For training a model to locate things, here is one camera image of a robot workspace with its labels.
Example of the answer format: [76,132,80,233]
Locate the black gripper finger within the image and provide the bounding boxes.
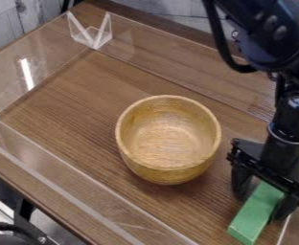
[231,166,255,201]
[271,193,299,221]

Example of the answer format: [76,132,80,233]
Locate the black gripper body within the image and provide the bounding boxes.
[226,122,299,207]

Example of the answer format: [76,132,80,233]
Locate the green rectangular block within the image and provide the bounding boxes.
[227,182,285,245]

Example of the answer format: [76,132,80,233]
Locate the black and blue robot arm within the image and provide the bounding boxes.
[202,0,299,220]

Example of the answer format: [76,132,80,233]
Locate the brown wooden bowl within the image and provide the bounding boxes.
[115,95,223,186]

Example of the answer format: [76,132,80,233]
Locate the clear acrylic barrier wall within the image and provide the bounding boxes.
[0,17,274,245]

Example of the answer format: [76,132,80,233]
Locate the black table leg bracket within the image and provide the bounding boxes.
[14,199,60,245]

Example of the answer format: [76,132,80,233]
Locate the clear acrylic corner bracket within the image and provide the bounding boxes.
[67,11,112,50]

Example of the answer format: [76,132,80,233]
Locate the black cable under table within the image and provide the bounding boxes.
[0,219,34,237]

